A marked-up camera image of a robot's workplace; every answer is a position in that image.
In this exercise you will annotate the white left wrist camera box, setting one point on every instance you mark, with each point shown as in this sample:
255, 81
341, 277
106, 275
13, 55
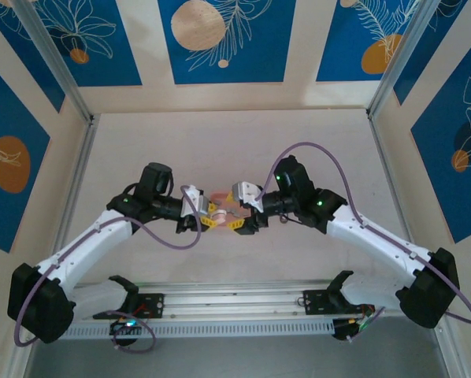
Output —
192, 202

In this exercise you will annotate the pink plastic tray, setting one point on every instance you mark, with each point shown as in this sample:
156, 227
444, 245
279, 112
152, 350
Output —
221, 197

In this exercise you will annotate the aluminium frame side rail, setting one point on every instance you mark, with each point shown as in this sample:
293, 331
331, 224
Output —
393, 185
75, 185

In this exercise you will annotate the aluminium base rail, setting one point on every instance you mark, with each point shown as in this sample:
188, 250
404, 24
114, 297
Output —
235, 299

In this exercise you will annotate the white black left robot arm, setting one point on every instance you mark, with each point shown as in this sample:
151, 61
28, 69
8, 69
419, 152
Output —
86, 244

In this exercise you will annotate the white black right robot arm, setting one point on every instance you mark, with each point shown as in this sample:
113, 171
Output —
377, 240

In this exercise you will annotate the aluminium frame post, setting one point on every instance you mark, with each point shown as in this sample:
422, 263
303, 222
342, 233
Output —
54, 55
397, 55

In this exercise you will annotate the small lit circuit board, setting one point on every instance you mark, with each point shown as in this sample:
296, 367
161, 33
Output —
125, 328
349, 325

